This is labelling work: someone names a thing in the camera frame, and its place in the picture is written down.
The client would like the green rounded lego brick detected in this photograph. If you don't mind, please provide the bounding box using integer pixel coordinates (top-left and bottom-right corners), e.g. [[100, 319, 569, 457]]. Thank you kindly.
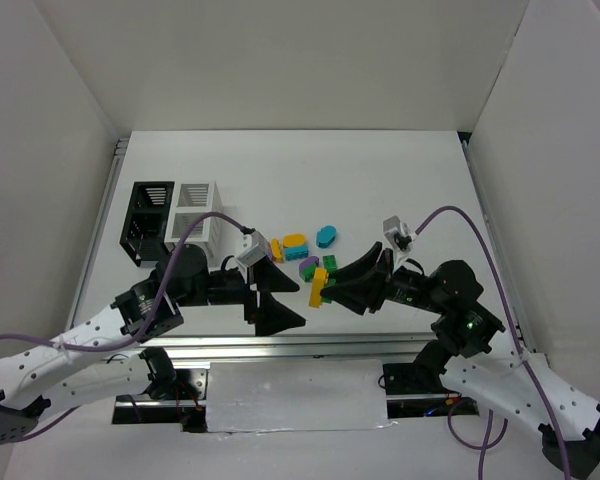
[[299, 263, 318, 283]]

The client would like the black slotted container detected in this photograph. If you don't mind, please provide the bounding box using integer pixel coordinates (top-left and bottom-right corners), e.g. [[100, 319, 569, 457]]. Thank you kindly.
[[119, 181, 175, 267]]

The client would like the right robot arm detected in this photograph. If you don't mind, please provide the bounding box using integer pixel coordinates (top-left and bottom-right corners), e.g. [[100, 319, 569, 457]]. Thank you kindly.
[[321, 243, 600, 479]]

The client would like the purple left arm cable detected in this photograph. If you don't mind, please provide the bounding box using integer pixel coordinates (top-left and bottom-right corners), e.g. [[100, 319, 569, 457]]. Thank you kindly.
[[0, 212, 254, 441]]

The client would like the yellow oval lego brick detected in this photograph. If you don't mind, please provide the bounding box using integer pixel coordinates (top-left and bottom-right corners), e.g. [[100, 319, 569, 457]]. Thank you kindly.
[[283, 233, 307, 249]]

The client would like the long yellow lego brick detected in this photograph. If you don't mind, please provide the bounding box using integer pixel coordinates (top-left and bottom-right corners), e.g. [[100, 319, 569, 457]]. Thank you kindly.
[[309, 267, 329, 308]]

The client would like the teal oval lego brick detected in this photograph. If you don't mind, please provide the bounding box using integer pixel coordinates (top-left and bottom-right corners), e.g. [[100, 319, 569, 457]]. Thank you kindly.
[[316, 225, 337, 249]]

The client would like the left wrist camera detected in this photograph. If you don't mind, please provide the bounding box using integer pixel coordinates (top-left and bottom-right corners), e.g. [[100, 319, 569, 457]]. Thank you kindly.
[[235, 231, 272, 268]]

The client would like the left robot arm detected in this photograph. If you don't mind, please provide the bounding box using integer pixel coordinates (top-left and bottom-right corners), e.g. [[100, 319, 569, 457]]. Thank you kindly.
[[0, 245, 306, 445]]

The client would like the green curved lego brick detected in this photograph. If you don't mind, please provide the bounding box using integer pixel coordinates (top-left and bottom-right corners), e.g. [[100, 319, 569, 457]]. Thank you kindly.
[[322, 255, 338, 273]]

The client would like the white slotted container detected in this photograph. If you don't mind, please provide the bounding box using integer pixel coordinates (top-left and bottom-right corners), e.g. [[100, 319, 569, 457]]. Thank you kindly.
[[164, 181, 223, 260]]

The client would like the teal rectangular lego brick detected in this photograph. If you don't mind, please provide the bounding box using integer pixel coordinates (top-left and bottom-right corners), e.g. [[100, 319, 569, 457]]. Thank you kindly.
[[284, 243, 309, 261]]

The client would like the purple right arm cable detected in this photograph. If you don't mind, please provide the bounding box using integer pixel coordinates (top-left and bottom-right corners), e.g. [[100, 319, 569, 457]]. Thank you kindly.
[[414, 205, 576, 480]]

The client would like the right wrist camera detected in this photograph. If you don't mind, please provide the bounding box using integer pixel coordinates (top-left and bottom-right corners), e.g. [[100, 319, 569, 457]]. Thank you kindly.
[[383, 216, 417, 268]]

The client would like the purple rounded lego brick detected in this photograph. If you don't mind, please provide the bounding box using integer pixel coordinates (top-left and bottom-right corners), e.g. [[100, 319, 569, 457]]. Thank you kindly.
[[298, 256, 320, 274]]

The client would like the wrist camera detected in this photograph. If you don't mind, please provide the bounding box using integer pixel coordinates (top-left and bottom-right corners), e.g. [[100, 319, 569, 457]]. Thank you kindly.
[[235, 231, 272, 268], [383, 216, 417, 268]]

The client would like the yellow half-round lego brick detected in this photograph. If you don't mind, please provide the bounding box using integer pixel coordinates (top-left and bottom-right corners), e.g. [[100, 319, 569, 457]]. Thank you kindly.
[[270, 238, 285, 263]]

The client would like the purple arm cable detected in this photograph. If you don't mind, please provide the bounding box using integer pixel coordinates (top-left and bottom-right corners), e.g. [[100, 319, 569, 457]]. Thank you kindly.
[[414, 205, 576, 480], [0, 212, 254, 441]]

